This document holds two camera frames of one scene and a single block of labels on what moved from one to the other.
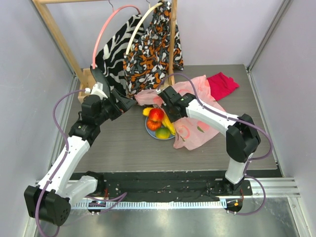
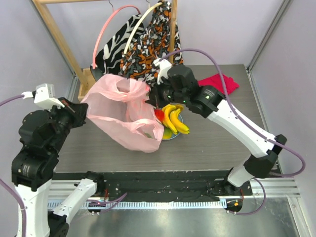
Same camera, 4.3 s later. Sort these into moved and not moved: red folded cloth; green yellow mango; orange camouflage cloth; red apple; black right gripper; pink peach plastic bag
Moved: black right gripper; pink peach plastic bag
Not moved: orange camouflage cloth; red folded cloth; green yellow mango; red apple
